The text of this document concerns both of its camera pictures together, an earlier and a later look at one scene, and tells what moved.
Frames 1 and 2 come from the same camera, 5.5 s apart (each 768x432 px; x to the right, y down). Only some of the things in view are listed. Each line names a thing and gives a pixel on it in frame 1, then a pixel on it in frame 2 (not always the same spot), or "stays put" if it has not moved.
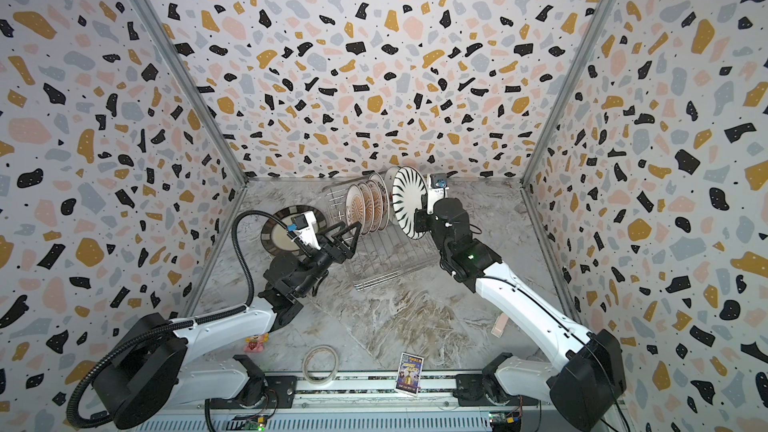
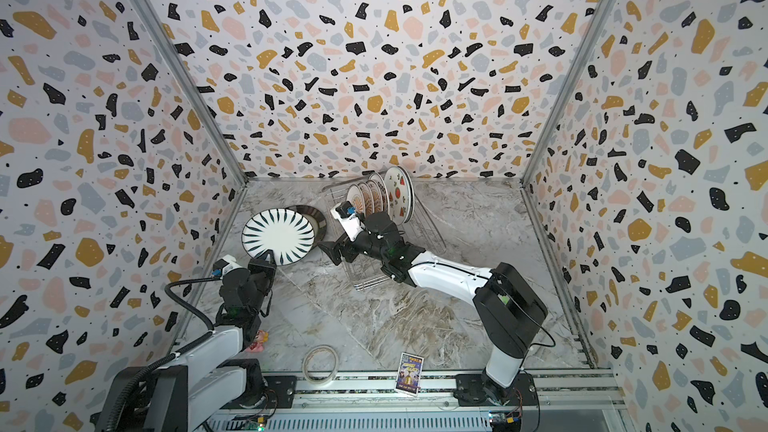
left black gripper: [338, 254] to [264, 269]
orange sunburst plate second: [369, 205] stays put
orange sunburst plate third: [378, 205] stays put
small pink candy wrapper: [255, 343] stays put
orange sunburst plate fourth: [376, 176] stays put
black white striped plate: [408, 187] to [288, 234]
